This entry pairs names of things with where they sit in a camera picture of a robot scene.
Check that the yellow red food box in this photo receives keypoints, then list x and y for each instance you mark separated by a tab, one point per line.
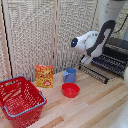
44	76

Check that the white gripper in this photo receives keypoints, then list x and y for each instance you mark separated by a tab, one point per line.
86	60

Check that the black toaster oven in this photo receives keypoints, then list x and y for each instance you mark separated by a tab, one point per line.
115	58

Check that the red plastic shopping basket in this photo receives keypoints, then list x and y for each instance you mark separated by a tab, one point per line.
20	100

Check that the red plastic bowl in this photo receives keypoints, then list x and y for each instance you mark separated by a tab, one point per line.
70	90

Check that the beige woven folding screen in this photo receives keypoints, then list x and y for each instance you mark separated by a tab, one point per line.
30	36

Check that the black dish rack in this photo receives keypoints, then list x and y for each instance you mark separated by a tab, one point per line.
93	73

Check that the blue mug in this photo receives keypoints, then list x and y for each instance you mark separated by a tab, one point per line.
69	75

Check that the white black Franka robot arm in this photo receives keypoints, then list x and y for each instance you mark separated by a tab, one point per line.
95	41

